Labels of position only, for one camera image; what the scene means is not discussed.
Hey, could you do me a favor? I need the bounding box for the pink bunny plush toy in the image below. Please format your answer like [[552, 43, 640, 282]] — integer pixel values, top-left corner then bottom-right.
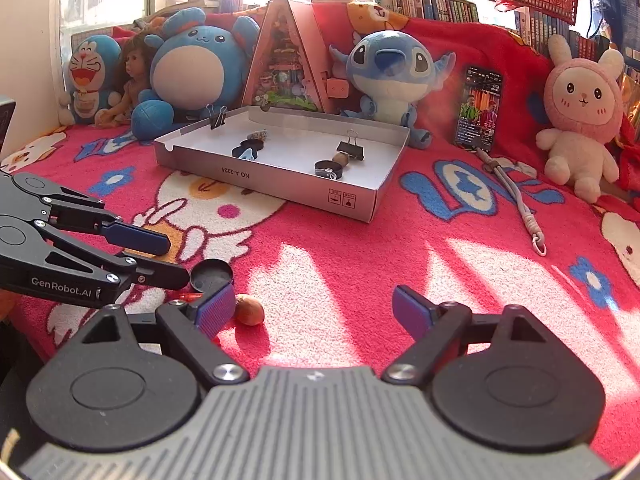
[[536, 34, 626, 204]]

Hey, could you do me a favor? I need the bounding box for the grey lanyard cord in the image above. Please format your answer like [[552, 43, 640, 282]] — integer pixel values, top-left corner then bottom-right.
[[475, 147, 548, 257]]

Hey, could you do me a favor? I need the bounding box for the row of books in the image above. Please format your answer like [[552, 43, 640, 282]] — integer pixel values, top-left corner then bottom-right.
[[371, 0, 640, 61]]

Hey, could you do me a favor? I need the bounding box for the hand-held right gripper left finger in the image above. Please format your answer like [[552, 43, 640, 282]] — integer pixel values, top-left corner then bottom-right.
[[80, 282, 251, 386]]

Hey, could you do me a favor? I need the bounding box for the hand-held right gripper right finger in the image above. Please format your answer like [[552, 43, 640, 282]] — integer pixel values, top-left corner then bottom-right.
[[381, 285, 556, 386]]

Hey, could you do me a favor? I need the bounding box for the black round cap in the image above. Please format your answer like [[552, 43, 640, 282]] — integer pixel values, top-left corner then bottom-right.
[[231, 140, 264, 162], [314, 159, 345, 181], [190, 258, 234, 295]]

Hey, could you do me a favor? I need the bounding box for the black smartphone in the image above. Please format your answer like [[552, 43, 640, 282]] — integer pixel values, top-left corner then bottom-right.
[[453, 65, 505, 153]]

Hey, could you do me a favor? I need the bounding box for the round blue plush toy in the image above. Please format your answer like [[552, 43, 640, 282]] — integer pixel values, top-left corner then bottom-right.
[[131, 7, 261, 141]]

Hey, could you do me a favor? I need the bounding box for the black binder clip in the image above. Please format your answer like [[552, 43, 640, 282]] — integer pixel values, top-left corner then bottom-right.
[[205, 104, 229, 131], [336, 129, 366, 161]]

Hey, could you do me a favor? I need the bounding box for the white cardboard box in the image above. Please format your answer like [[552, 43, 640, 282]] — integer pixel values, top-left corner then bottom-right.
[[152, 105, 411, 223]]

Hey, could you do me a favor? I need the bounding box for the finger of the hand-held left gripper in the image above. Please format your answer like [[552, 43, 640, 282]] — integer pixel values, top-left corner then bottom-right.
[[42, 225, 191, 291], [0, 172, 172, 257]]

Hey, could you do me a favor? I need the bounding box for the red printed blanket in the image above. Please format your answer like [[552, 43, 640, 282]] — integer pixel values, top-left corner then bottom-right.
[[0, 0, 640, 461]]

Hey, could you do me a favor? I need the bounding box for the window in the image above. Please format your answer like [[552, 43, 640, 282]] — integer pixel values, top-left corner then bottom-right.
[[52, 0, 158, 91]]

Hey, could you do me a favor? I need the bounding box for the blue hanging bag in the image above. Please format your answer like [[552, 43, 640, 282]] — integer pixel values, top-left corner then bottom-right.
[[582, 0, 640, 51]]

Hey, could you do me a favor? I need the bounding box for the brown-haired doll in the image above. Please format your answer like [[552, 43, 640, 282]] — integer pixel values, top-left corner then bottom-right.
[[95, 40, 153, 128]]

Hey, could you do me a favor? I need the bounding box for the blue alien plush toy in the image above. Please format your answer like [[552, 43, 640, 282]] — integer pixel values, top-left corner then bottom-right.
[[328, 30, 457, 149]]

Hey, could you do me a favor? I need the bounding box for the blue cat plush toy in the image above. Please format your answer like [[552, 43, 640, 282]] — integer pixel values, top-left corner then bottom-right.
[[59, 35, 123, 126]]

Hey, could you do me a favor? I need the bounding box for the pink triangular house box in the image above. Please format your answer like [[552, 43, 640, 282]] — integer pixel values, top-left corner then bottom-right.
[[241, 0, 351, 115]]

